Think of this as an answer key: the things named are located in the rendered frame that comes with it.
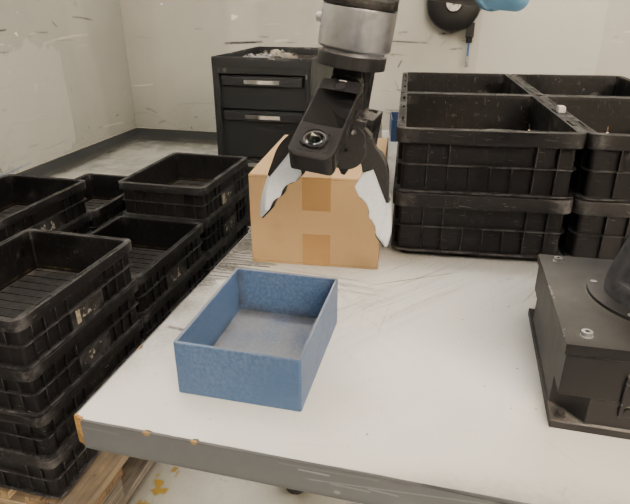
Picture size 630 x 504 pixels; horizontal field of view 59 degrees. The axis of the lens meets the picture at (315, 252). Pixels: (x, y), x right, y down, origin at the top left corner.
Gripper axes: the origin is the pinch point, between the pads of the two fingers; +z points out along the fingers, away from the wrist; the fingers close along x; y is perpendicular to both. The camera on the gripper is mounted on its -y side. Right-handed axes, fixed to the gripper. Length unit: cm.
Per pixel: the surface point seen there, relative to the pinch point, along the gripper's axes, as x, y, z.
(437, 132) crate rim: -9.0, 35.4, -6.5
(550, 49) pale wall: -58, 385, -2
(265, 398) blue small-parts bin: 1.3, -10.1, 16.6
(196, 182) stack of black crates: 78, 127, 50
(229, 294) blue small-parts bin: 12.7, 5.4, 14.6
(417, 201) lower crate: -8.3, 35.2, 5.7
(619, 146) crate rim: -37, 39, -9
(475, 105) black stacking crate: -14, 75, -5
